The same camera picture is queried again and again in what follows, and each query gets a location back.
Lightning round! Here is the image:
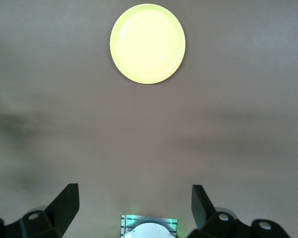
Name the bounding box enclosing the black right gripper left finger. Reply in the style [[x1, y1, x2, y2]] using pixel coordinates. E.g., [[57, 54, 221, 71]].
[[3, 182, 80, 238]]

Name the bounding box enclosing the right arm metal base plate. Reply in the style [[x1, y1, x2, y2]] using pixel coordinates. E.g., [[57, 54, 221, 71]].
[[121, 214, 179, 238]]

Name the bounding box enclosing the yellow round plate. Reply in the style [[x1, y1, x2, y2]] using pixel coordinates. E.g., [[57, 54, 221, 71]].
[[109, 3, 186, 85]]

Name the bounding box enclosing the brown table cloth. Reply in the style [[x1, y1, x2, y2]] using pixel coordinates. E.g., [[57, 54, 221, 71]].
[[0, 0, 298, 238]]

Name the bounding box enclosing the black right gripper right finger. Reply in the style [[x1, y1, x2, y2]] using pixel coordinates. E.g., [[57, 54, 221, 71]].
[[188, 184, 254, 238]]

